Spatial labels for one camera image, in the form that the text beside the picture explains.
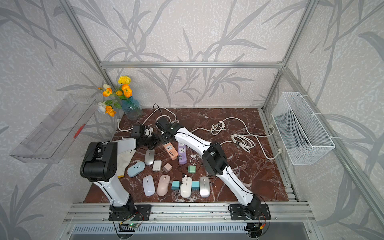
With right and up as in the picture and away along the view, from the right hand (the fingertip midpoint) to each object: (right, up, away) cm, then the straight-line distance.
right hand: (164, 136), depth 94 cm
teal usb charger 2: (+20, -26, -14) cm, 35 cm away
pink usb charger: (+3, -18, -8) cm, 20 cm away
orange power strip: (+4, -9, -1) cm, 10 cm away
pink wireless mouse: (+3, -25, -14) cm, 29 cm away
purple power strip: (+12, -10, -3) cm, 16 cm away
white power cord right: (+54, -4, +5) cm, 54 cm away
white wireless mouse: (+15, -26, -14) cm, 33 cm away
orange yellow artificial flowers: (-30, +18, -9) cm, 36 cm away
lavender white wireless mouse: (-5, -25, -14) cm, 29 cm away
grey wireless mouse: (-9, -12, -3) cm, 15 cm away
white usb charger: (-3, -17, -7) cm, 18 cm away
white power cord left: (-41, +11, +21) cm, 48 cm away
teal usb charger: (+9, -25, -14) cm, 30 cm away
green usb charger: (+18, -18, -8) cm, 27 cm away
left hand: (-1, -2, +2) cm, 3 cm away
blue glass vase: (-26, +19, +11) cm, 34 cm away
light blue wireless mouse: (-14, -18, -10) cm, 24 cm away
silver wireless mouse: (+25, -26, -14) cm, 39 cm away
